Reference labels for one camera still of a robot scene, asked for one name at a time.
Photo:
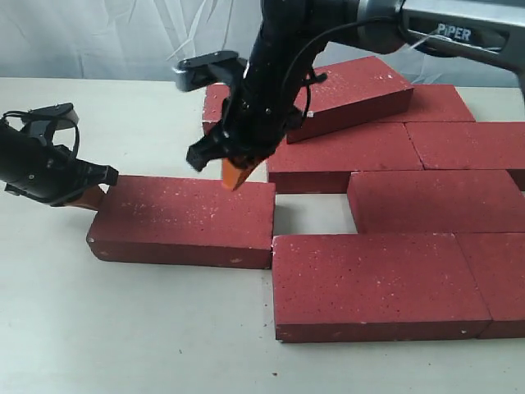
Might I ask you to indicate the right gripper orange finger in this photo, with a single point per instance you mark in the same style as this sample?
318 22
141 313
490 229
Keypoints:
235 171

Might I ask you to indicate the back right red brick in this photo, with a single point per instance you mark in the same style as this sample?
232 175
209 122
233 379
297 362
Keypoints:
433 103

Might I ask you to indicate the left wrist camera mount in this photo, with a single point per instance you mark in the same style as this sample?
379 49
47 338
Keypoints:
42 123

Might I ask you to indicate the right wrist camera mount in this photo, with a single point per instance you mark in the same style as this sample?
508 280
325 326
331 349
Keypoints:
224 67

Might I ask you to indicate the front left base red brick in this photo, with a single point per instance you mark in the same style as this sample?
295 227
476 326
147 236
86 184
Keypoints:
379 287

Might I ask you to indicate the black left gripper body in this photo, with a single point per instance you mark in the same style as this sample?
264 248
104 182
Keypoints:
47 174

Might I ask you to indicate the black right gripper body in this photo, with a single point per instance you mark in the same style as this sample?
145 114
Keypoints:
258 112

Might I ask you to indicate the white backdrop cloth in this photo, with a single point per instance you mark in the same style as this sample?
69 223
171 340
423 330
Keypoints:
120 40

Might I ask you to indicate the large front red brick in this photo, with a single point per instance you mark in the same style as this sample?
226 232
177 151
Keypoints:
185 221

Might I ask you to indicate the tilted red brick on top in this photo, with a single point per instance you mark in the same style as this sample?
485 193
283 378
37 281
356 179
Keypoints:
354 92

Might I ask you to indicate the front right base red brick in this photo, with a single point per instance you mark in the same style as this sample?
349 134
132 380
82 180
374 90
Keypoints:
496 261

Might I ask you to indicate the base red brick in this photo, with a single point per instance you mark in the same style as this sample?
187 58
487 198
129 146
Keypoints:
379 287
496 261

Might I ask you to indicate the red brick moved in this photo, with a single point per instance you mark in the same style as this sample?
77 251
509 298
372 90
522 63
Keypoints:
324 164

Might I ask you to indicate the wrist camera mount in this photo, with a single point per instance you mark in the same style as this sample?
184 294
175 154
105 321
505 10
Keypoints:
224 67
42 123

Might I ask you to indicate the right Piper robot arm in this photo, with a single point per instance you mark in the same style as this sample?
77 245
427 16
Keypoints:
489 32

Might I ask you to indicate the middle row right red brick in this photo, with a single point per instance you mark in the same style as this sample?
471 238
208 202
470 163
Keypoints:
443 201

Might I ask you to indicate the back left red brick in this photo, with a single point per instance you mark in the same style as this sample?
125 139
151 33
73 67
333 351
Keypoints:
212 105

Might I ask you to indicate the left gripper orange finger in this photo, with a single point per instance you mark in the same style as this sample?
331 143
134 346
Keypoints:
90 198

